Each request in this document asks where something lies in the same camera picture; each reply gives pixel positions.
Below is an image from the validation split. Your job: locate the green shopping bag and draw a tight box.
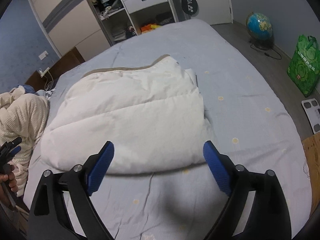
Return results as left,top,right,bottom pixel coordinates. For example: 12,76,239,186
287,35,319,97

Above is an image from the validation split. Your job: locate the open wardrobe shelf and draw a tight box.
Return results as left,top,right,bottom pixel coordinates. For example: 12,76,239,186
87,0,137,46

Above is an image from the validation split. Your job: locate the person's left hand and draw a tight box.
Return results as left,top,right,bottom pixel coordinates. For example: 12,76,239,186
1,164,18,207

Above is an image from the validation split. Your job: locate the sliding wardrobe door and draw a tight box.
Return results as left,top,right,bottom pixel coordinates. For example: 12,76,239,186
28,0,110,61

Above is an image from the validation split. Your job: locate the orange yellow box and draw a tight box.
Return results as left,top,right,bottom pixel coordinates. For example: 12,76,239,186
140,24,161,34

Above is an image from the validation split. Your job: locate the dark wooden headboard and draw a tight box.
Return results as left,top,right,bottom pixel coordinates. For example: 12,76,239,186
25,47,85,91

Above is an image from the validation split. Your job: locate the white charger with cable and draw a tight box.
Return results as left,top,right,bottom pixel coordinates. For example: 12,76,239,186
38,67,54,91

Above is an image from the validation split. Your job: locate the white hooded padded jacket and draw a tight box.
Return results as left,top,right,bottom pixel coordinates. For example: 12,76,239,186
40,55,214,174

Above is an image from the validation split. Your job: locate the bed with grey-blue sheet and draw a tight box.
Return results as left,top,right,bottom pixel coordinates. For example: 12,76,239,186
22,18,313,240

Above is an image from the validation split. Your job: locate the wooden board on floor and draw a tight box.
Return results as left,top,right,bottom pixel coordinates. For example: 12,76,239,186
302,133,320,214

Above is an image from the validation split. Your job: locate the blue world globe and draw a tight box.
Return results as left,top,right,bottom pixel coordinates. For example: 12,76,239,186
246,12,273,50

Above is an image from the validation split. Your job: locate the cream fleece blanket pile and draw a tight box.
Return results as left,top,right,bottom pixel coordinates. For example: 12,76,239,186
1,86,49,197

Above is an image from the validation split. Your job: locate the white bathroom scale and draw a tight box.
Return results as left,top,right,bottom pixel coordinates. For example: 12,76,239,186
302,99,320,134

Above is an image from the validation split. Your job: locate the white wall socket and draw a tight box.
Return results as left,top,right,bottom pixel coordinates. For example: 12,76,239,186
39,50,49,60

